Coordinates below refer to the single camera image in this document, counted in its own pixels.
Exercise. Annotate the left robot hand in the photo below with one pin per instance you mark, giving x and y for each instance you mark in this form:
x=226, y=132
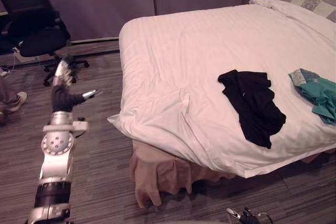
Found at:
x=61, y=98

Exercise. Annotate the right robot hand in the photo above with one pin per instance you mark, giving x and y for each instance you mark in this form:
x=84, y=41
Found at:
x=242, y=216

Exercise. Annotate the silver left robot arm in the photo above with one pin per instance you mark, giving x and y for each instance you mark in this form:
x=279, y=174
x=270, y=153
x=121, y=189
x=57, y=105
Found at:
x=53, y=155

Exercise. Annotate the beige bed skirt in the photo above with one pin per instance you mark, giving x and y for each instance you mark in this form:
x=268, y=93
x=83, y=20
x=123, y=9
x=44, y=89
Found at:
x=162, y=169

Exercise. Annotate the black cloth garment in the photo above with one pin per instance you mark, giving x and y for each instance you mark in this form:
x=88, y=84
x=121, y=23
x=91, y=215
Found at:
x=253, y=106

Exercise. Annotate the teal green cloth garment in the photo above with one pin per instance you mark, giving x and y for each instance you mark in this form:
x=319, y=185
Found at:
x=319, y=95

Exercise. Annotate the person's shoe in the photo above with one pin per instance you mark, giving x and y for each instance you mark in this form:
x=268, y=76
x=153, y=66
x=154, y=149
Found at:
x=18, y=100

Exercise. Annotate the person's leg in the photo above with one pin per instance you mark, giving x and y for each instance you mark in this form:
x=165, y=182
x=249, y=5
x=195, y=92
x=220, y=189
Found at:
x=6, y=98

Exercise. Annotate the black office chair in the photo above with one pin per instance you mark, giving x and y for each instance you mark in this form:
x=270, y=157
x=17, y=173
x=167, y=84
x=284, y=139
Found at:
x=34, y=24

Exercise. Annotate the grey curtain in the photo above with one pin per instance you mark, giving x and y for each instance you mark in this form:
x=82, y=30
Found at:
x=147, y=1

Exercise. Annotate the white striped duvet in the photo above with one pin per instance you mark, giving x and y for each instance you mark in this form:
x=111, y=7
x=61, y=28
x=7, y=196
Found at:
x=210, y=77

